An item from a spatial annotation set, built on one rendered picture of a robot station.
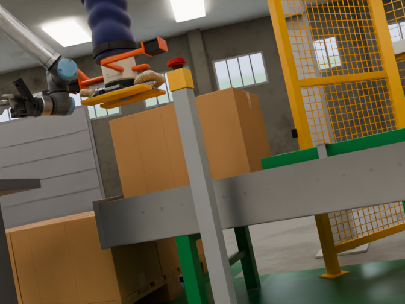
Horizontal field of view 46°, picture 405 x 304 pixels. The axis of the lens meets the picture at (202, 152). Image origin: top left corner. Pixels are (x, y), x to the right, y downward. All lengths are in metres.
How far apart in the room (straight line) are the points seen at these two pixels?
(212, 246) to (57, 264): 1.04
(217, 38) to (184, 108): 9.74
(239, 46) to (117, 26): 9.01
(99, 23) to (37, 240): 1.11
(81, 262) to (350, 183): 1.32
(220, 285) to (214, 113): 0.70
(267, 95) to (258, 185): 9.41
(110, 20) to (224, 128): 0.84
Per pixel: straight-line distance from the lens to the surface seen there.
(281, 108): 11.13
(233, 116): 1.95
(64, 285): 2.50
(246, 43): 11.37
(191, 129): 1.66
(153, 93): 2.43
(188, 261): 1.93
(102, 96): 2.33
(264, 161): 1.87
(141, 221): 1.99
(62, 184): 11.51
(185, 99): 1.67
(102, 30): 2.43
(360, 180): 1.70
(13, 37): 2.22
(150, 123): 2.09
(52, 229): 2.48
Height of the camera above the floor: 0.61
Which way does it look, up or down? 3 degrees up
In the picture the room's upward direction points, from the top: 12 degrees counter-clockwise
